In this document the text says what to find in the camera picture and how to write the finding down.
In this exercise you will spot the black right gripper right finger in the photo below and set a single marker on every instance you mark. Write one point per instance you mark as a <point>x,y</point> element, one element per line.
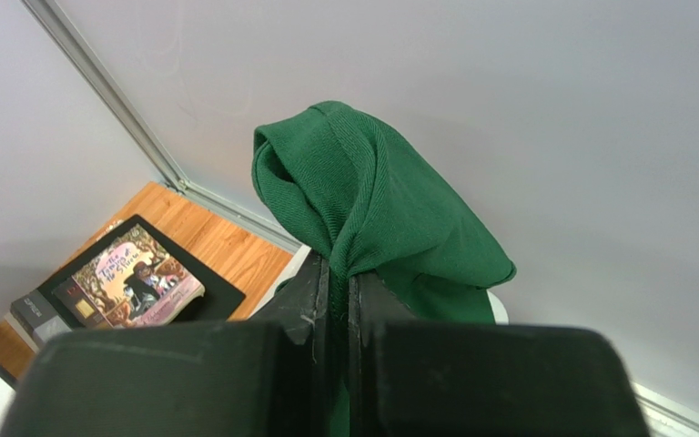
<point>415,377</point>

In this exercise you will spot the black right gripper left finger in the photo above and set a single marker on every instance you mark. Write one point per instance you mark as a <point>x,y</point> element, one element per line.
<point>264,376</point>

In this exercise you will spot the green t-shirt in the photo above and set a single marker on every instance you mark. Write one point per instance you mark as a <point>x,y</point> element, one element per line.
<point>352,188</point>

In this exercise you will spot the white plastic basket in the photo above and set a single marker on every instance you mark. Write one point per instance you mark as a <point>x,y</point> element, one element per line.
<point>498,309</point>

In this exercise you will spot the illustrated paperback book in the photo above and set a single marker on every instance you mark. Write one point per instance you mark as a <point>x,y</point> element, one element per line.
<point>133,282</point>

